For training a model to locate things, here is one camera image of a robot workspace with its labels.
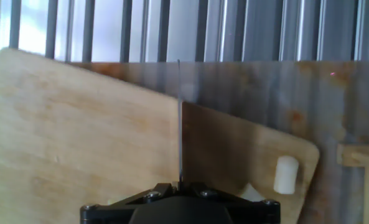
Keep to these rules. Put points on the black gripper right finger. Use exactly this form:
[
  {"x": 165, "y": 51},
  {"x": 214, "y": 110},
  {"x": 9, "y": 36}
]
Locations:
[{"x": 243, "y": 208}]

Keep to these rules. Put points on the short cut scallion piece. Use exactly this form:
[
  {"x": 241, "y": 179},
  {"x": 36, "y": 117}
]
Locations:
[
  {"x": 286, "y": 175},
  {"x": 251, "y": 193}
]

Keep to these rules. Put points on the wooden peg knife rack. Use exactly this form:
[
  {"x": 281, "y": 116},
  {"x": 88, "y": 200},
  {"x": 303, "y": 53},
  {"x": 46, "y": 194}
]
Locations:
[{"x": 355, "y": 155}]

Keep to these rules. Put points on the wooden cutting board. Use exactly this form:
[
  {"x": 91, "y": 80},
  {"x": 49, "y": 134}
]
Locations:
[{"x": 78, "y": 130}]

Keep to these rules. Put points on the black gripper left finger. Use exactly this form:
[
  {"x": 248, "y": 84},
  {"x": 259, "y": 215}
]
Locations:
[{"x": 122, "y": 207}]

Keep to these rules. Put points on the steel cleaver knife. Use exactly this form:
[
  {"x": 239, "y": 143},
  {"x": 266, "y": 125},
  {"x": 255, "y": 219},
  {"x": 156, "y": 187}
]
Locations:
[{"x": 180, "y": 130}]

